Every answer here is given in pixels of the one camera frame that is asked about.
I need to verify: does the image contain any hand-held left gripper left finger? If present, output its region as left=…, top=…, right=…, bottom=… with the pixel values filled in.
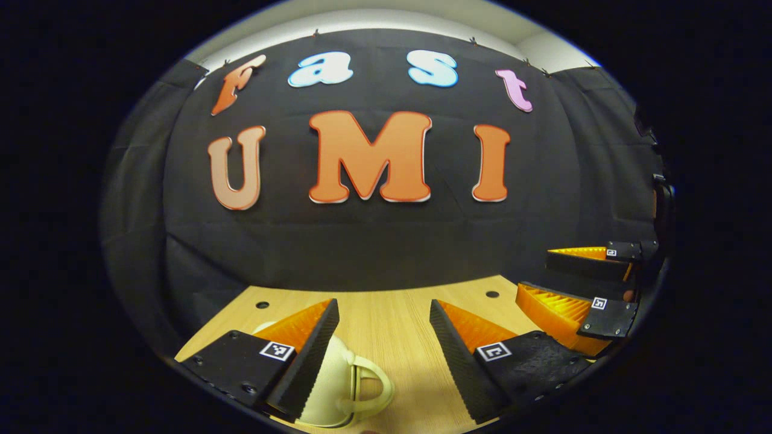
left=180, top=297, right=341, bottom=424

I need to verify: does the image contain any cream suitcase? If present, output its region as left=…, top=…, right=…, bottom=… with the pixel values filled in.
left=252, top=321, right=396, bottom=430

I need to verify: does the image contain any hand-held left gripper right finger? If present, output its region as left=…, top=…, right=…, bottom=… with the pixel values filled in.
left=429, top=298, right=596, bottom=426

